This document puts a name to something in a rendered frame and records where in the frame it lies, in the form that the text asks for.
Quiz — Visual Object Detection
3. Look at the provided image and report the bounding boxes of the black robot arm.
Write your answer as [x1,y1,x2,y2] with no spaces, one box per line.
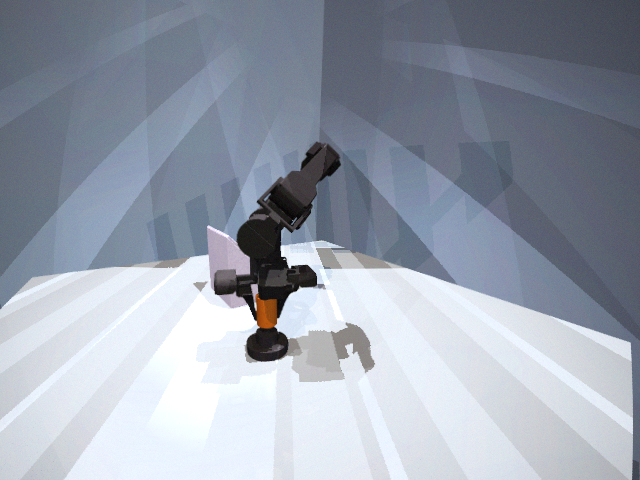
[236,142,341,300]

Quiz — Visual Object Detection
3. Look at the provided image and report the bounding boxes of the orange tapered knob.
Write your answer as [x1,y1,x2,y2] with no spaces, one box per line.
[255,293,277,328]

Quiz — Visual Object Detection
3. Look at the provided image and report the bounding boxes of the dark grey stepped pedestal with short shaft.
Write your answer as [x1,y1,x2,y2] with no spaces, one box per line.
[246,327,288,362]

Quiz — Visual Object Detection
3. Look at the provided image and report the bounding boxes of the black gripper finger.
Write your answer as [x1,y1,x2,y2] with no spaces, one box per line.
[277,290,298,318]
[236,287,257,322]

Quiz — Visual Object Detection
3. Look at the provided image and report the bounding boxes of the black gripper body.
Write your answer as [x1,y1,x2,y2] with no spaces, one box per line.
[214,243,317,295]

